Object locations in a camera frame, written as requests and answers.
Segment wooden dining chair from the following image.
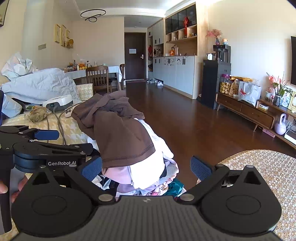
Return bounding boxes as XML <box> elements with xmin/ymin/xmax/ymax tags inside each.
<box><xmin>85</xmin><ymin>66</ymin><xmax>112</xmax><ymax>94</ymax></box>
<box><xmin>109</xmin><ymin>64</ymin><xmax>126</xmax><ymax>91</ymax></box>

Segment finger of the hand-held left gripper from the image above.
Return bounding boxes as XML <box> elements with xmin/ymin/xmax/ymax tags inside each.
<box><xmin>39</xmin><ymin>142</ymin><xmax>93</xmax><ymax>156</ymax></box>
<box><xmin>0</xmin><ymin>125</ymin><xmax>60</xmax><ymax>142</ymax></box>

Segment light blue quilt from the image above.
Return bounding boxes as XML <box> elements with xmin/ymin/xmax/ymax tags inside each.
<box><xmin>1</xmin><ymin>68</ymin><xmax>81</xmax><ymax>105</ymax></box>

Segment white shopping bag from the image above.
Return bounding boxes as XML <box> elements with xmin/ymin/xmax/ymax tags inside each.
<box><xmin>238</xmin><ymin>81</ymin><xmax>262</xmax><ymax>107</ymax></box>

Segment grey wood wall cabinet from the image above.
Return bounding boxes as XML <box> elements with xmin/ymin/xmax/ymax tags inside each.
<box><xmin>146</xmin><ymin>2</ymin><xmax>199</xmax><ymax>99</ymax></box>

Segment yellow photo frame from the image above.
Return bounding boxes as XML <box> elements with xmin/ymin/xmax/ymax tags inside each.
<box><xmin>288</xmin><ymin>91</ymin><xmax>296</xmax><ymax>109</ymax></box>

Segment black coffee machine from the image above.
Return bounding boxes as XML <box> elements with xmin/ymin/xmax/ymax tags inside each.
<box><xmin>213</xmin><ymin>45</ymin><xmax>231</xmax><ymax>63</ymax></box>

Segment yellow snack bag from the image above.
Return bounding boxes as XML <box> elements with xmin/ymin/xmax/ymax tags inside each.
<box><xmin>230</xmin><ymin>76</ymin><xmax>253</xmax><ymax>96</ymax></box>

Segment dining table white tablecloth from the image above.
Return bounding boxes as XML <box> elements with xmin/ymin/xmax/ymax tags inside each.
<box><xmin>61</xmin><ymin>65</ymin><xmax>123</xmax><ymax>91</ymax></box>

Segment white flat box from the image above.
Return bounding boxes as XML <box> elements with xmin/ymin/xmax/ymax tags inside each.
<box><xmin>284</xmin><ymin>129</ymin><xmax>296</xmax><ymax>146</ymax></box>

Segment pile of mixed clothes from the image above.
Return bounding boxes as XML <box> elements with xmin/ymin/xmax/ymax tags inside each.
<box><xmin>87</xmin><ymin>118</ymin><xmax>185</xmax><ymax>202</ymax></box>

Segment black ring ceiling light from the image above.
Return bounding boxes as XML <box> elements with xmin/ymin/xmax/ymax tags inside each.
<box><xmin>80</xmin><ymin>9</ymin><xmax>107</xmax><ymax>23</ymax></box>

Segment purple kettlebell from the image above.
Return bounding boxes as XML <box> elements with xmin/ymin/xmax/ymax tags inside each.
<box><xmin>274</xmin><ymin>113</ymin><xmax>287</xmax><ymax>135</ymax></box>

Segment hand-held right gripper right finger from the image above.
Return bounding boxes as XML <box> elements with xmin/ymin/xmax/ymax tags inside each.
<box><xmin>177</xmin><ymin>156</ymin><xmax>263</xmax><ymax>205</ymax></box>

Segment wooden tv console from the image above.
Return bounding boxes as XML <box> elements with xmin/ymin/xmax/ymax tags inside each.
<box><xmin>215</xmin><ymin>92</ymin><xmax>296</xmax><ymax>150</ymax></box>

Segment person's left hand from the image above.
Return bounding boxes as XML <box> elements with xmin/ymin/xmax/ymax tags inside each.
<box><xmin>0</xmin><ymin>175</ymin><xmax>29</xmax><ymax>203</ymax></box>

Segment vase with pink flowers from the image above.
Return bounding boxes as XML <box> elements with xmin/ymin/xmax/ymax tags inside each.
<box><xmin>206</xmin><ymin>29</ymin><xmax>223</xmax><ymax>45</ymax></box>

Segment crumpled white sheet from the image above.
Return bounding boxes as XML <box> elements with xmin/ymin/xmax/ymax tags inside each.
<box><xmin>1</xmin><ymin>52</ymin><xmax>40</xmax><ymax>81</ymax></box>

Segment grey hose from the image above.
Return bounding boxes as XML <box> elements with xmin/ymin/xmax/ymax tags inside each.
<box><xmin>45</xmin><ymin>104</ymin><xmax>67</xmax><ymax>145</ymax></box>

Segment clear cookie jar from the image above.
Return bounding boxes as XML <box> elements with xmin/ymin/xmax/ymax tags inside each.
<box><xmin>219</xmin><ymin>74</ymin><xmax>232</xmax><ymax>95</ymax></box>

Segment white remote control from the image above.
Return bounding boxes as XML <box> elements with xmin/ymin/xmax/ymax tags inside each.
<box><xmin>63</xmin><ymin>104</ymin><xmax>80</xmax><ymax>118</ymax></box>

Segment cream houndstooth sofa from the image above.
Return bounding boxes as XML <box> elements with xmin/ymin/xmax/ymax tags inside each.
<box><xmin>0</xmin><ymin>83</ymin><xmax>102</xmax><ymax>183</ymax></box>

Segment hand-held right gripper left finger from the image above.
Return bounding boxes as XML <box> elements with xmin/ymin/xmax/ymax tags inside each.
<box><xmin>30</xmin><ymin>157</ymin><xmax>116</xmax><ymax>205</ymax></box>

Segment dark wooden door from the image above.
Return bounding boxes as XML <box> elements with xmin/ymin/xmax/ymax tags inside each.
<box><xmin>124</xmin><ymin>32</ymin><xmax>147</xmax><ymax>81</ymax></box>

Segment row of shoes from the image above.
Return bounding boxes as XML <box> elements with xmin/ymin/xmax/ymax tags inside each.
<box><xmin>146</xmin><ymin>79</ymin><xmax>165</xmax><ymax>87</ymax></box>

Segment white grey bedside machine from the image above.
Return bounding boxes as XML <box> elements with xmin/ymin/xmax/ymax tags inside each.
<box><xmin>42</xmin><ymin>95</ymin><xmax>74</xmax><ymax>112</ymax></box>

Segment black tall cabinet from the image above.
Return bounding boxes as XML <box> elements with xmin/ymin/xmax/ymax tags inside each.
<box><xmin>201</xmin><ymin>59</ymin><xmax>232</xmax><ymax>110</ymax></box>

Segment brown t-shirt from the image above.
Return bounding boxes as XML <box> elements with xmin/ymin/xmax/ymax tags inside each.
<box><xmin>71</xmin><ymin>90</ymin><xmax>156</xmax><ymax>168</ymax></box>

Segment gold white lace tablecloth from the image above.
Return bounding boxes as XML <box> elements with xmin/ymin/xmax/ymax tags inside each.
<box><xmin>196</xmin><ymin>149</ymin><xmax>296</xmax><ymax>241</ymax></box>

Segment black television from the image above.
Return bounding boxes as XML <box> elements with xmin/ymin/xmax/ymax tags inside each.
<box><xmin>290</xmin><ymin>36</ymin><xmax>296</xmax><ymax>86</ymax></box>

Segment plastic bag of greens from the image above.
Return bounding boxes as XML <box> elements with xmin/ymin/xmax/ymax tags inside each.
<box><xmin>24</xmin><ymin>105</ymin><xmax>52</xmax><ymax>123</ymax></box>

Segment pink flower potted plant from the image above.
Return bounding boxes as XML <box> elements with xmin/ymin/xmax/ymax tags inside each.
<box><xmin>266</xmin><ymin>72</ymin><xmax>293</xmax><ymax>106</ymax></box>

